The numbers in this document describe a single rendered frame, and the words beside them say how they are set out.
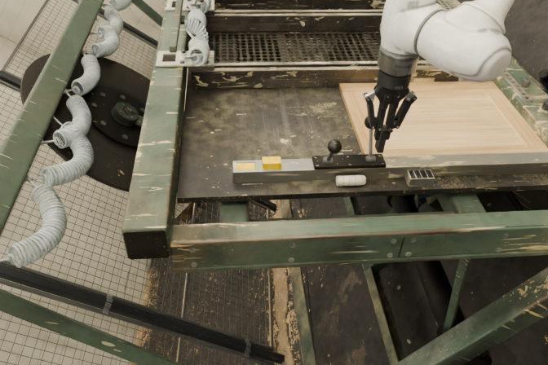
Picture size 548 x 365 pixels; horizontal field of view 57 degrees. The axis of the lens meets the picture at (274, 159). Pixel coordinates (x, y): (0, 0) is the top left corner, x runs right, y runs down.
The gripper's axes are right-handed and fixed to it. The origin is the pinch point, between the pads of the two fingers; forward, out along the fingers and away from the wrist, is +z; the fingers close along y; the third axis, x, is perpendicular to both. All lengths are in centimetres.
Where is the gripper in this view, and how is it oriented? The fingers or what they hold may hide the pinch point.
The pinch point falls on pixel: (381, 138)
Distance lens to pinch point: 131.8
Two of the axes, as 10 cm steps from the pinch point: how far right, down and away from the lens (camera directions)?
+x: -0.9, -6.3, 7.7
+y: 10.0, -0.3, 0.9
